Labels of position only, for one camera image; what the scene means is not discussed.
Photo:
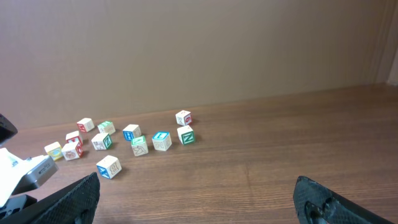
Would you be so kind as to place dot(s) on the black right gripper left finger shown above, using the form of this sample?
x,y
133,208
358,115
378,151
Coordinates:
x,y
74,204

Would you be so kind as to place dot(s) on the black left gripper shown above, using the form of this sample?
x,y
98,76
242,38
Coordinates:
x,y
18,203

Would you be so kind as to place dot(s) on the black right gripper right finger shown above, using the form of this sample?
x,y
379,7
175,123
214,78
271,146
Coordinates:
x,y
315,203

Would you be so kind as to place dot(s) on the red O wooden block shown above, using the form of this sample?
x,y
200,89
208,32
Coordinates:
x,y
72,150

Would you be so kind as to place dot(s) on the blue X B wooden block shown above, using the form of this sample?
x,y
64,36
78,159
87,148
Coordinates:
x,y
109,167

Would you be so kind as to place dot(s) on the yellow O wooden block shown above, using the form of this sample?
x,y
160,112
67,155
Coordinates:
x,y
54,150

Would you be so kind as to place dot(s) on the red I wooden block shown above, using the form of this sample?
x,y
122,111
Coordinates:
x,y
74,137

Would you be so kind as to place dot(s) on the green side plain wooden block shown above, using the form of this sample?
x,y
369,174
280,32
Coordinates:
x,y
102,141

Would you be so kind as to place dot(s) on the red top left wooden block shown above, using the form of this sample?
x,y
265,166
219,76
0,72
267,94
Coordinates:
x,y
85,125

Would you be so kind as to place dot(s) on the green N wooden block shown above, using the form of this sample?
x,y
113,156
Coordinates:
x,y
107,127

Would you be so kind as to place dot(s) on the green V wooden block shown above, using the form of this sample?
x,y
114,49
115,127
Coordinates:
x,y
139,146

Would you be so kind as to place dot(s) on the blue H wooden block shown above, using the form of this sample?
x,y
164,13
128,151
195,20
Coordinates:
x,y
131,131

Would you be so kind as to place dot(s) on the blue L wooden block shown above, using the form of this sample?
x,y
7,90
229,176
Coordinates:
x,y
161,141

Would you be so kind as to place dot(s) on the green Z wooden block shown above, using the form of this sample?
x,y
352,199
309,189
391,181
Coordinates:
x,y
186,135

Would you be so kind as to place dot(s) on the red 6 wooden block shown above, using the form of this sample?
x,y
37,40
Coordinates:
x,y
183,117

